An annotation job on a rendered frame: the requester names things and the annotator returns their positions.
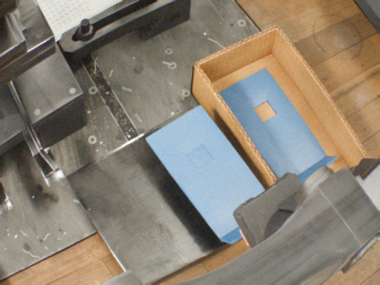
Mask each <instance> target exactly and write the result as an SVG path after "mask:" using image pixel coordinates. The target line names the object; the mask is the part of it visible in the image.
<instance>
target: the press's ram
mask: <svg viewBox="0 0 380 285"><path fill-rule="evenodd" d="M50 27H51V26H50V25H49V24H48V21H47V20H46V18H45V16H44V14H43V12H42V10H41V8H40V6H39V4H38V2H37V0H21V2H20V6H19V8H18V9H17V10H16V11H14V12H13V13H10V14H6V15H4V16H2V17H1V18H0V88H1V87H3V86H4V85H5V84H7V83H9V82H10V81H12V80H13V79H15V78H17V77H18V76H20V75H21V74H23V73H24V72H26V71H28V70H29V69H31V68H33V67H34V66H36V65H37V64H39V63H40V62H42V61H44V60H45V59H46V58H49V57H50V56H52V55H54V54H55V53H56V52H57V50H56V41H55V39H56V38H55V34H54V33H53V31H52V29H51V28H50Z"/></svg>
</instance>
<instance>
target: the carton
mask: <svg viewBox="0 0 380 285"><path fill-rule="evenodd" d="M263 68H266V69H267V71H268V72H269V73H270V74H271V76H272V77H273V78H274V79H275V81H276V82H277V83H278V85H279V86H280V87H281V89H282V90H283V92H284V93H285V95H286V96H287V98H288V99H289V101H291V103H292V104H293V106H294V107H295V109H296V110H297V111H298V112H299V114H300V116H301V117H302V118H303V120H304V121H305V123H306V124H307V126H308V128H309V129H310V130H311V131H312V133H313V135H314V136H315V138H316V139H317V140H318V142H319V144H320V145H321V147H322V149H323V150H324V152H325V154H326V155H331V156H335V157H337V158H338V160H337V161H335V162H334V163H332V164H331V165H329V166H328V168H329V169H333V172H334V173H335V172H336V171H338V170H339V169H341V168H342V167H345V166H347V169H348V168H352V167H354V166H357V165H358V164H359V163H360V160H361V159H363V158H369V157H368V155H367V154H366V151H365V150H364V148H363V147H362V145H361V144H360V141H359V140H358V138H356V135H355V134H354V131H353V130H352V129H351V127H350V126H349V125H348V123H347V121H346V120H345V118H344V116H343V115H342V112H340V110H339V109H338V107H337V106H336V104H335V103H334V101H333V99H332V98H331V97H330V96H329V93H328V92H327V91H326V89H325V88H324V86H323V85H322V83H321V82H320V80H319V79H318V78H317V77H316V76H315V74H314V72H313V71H312V70H311V68H310V67H309V65H308V64H307V63H306V62H305V60H304V59H303V57H302V56H301V55H300V53H299V52H298V51H297V49H296V48H295V46H294V45H293V44H292V43H291V41H290V40H289V39H288V38H287V36H285V34H284V33H283V31H282V30H281V29H280V28H279V26H278V25H276V26H273V27H271V28H268V29H267V30H264V31H262V32H261V33H257V34H255V35H253V36H251V37H249V38H246V39H245V40H243V41H239V42H237V43H235V44H234V45H230V46H229V47H226V48H225V49H223V50H221V51H219V52H217V53H215V54H213V55H211V56H209V57H205V58H203V59H201V60H199V61H197V62H195V63H193V68H192V76H191V93H192V95H193V97H194V98H195V99H196V101H197V102H198V103H199V105H201V106H202V107H203V109H204V110H205V111H206V112H207V114H208V115H209V116H210V118H212V119H213V121H214V123H215V124H216V125H217V127H218V128H219V129H220V131H221V132H222V133H223V134H224V137H225V138H227V140H228V141H229V142H230V143H231V145H232V146H233V148H234V149H235V150H236V152H237V153H238V155H239V156H240V157H241V158H242V159H243V161H244V162H245V164H246V165H247V166H248V167H249V168H250V170H251V171H252V173H253V174H254V175H255V176H256V178H257V179H258V180H259V182H260V183H261V185H262V186H263V188H264V189H265V190H266V189H267V188H269V187H270V186H272V185H273V184H275V181H276V180H277V178H276V177H275V176H274V175H273V173H272V172H271V169H270V168H269V166H268V165H267V164H266V162H265V161H264V159H263V158H262V157H261V155H260V153H259V151H258V150H257V148H256V147H255V146H254V144H253V143H252V141H251V140H250V139H249V137H248V135H247V134H246V132H245V131H244V129H243V127H242V126H241V125H240V123H239V121H238V120H237V119H236V117H235V115H234V114H233V112H232V111H230V109H229V107H228V106H227V105H226V103H225V102H224V100H223V98H222V97H221V95H220V94H219V92H220V91H222V90H224V89H225V88H228V87H229V86H231V85H233V84H234V83H237V82H239V81H241V80H243V79H245V78H246V77H248V76H250V75H251V74H253V73H256V72H257V71H260V70H261V69H263ZM255 111H256V113H257V114H258V115H259V117H260V118H261V119H262V121H266V120H268V119H269V118H271V117H273V116H274V115H276V114H275V112H274V111H273V109H272V108H271V107H270V106H269V104H268V103H267V102H265V103H264V104H262V105H261V106H259V107H257V108H256V109H255Z"/></svg>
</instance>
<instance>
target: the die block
mask: <svg viewBox="0 0 380 285"><path fill-rule="evenodd" d="M85 126H87V121H86V110H85V106H84V98H81V99H80V100H78V101H77V102H75V103H73V104H72V105H70V106H68V107H67V108H65V109H63V110H61V111H60V112H58V113H57V114H55V115H53V116H51V117H50V118H48V119H46V120H45V121H43V122H41V123H40V124H39V125H37V126H35V127H34V128H33V129H34V131H35V133H36V135H37V136H38V138H39V141H40V143H41V146H42V147H43V149H44V150H45V149H47V148H48V147H49V148H50V147H52V146H54V145H55V144H56V143H58V142H60V141H61V140H63V139H65V138H66V137H68V136H70V135H71V134H73V133H75V132H77V131H78V130H80V129H82V128H84V127H85ZM23 140H24V137H23V135H22V136H20V137H19V138H16V139H15V140H13V141H12V142H11V143H9V144H8V145H6V146H4V147H3V148H1V149H0V155H1V154H3V153H5V152H6V151H8V150H9V149H11V148H12V147H15V146H16V145H17V144H19V143H20V142H22V141H23Z"/></svg>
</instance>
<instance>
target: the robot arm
mask: <svg viewBox="0 0 380 285"><path fill-rule="evenodd" d="M233 217H234V219H235V221H236V223H237V225H238V226H239V227H240V234H241V235H242V237H243V239H244V240H245V242H246V243H247V246H249V247H251V249H250V250H249V251H247V252H245V253H244V254H242V255H241V256H239V257H238V258H235V259H233V260H232V261H229V262H228V263H226V264H225V265H223V266H222V267H219V268H217V269H215V270H213V271H211V272H209V273H205V274H204V275H201V276H200V277H197V278H193V279H190V280H187V281H184V282H179V283H177V284H164V285H321V284H322V283H323V282H326V281H327V280H328V279H330V278H331V277H333V276H334V275H335V274H336V273H337V272H338V271H342V272H343V274H345V273H346V272H347V271H348V270H349V269H351V268H352V266H353V265H355V264H356V263H357V262H358V261H359V260H360V259H361V258H362V257H363V256H364V255H365V254H366V253H368V252H369V250H370V249H371V248H372V247H373V246H374V245H375V243H376V242H377V241H378V240H379V239H380V158H379V159H371V158H363V159H361V160H360V163H359V164H358V165H357V166H354V167H352V168H348V169H347V166H345V167H342V168H341V169H339V170H338V171H336V172H335V173H334V172H333V169H329V168H328V167H327V165H326V164H324V165H322V166H320V167H319V168H317V169H316V170H315V171H314V172H313V173H311V174H310V175H309V177H308V178H306V179H305V180H304V181H303V183H301V182H300V180H299V178H298V175H297V174H295V173H292V172H286V173H284V174H283V175H282V176H281V177H280V178H279V179H277V180H275V184H273V185H272V186H270V187H269V188H267V189H266V190H264V191H263V192H261V194H259V195H258V196H256V197H255V198H253V197H251V198H249V199H247V200H246V201H245V202H243V203H242V204H240V205H239V206H238V207H237V208H236V209H235V210H234V212H233ZM103 285H144V284H143V283H142V282H141V281H140V280H139V279H138V278H137V277H136V276H135V274H134V273H133V272H132V271H131V270H127V271H126V272H123V273H121V274H119V275H116V276H115V277H114V278H111V279H110V280H108V281H106V282H105V283H103Z"/></svg>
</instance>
